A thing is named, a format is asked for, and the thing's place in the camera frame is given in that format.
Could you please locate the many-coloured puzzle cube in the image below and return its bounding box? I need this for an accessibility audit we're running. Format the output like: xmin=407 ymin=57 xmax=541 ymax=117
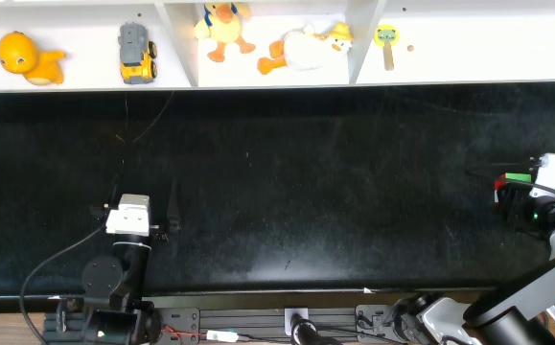
xmin=493 ymin=172 xmax=533 ymax=205

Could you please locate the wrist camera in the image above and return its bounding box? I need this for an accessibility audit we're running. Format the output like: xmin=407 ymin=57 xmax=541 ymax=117
xmin=528 ymin=152 xmax=555 ymax=199
xmin=105 ymin=194 xmax=151 ymax=237

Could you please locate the white shelf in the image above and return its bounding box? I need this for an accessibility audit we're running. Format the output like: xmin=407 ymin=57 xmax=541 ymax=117
xmin=0 ymin=0 xmax=555 ymax=94

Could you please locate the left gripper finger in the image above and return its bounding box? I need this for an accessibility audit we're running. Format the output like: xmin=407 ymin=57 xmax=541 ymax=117
xmin=167 ymin=180 xmax=183 ymax=234

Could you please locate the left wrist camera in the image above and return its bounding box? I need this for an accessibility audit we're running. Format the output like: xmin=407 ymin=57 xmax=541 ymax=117
xmin=105 ymin=194 xmax=151 ymax=237

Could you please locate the grey and yellow toy truck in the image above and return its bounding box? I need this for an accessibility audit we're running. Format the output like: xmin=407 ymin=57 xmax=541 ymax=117
xmin=117 ymin=21 xmax=159 ymax=85

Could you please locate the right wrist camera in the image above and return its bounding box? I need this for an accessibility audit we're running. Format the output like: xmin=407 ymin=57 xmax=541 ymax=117
xmin=528 ymin=152 xmax=555 ymax=199

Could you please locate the yellow cat-face rattle drum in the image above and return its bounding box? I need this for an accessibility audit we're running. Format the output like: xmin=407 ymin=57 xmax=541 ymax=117
xmin=373 ymin=24 xmax=415 ymax=72

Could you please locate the white plush duck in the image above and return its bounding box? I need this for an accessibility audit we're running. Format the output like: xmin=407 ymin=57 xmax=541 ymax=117
xmin=257 ymin=21 xmax=355 ymax=76

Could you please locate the yellow plush duck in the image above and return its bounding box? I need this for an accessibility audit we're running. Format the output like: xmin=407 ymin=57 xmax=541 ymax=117
xmin=193 ymin=2 xmax=257 ymax=63

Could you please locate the mounting rail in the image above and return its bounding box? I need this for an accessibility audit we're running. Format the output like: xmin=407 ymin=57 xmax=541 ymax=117
xmin=41 ymin=305 xmax=405 ymax=345

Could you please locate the yellow rubber duck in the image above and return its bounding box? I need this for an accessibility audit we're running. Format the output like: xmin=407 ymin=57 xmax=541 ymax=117
xmin=0 ymin=31 xmax=66 ymax=87

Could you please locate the black cable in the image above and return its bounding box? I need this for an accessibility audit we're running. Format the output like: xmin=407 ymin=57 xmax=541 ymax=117
xmin=501 ymin=177 xmax=555 ymax=215
xmin=19 ymin=222 xmax=110 ymax=345

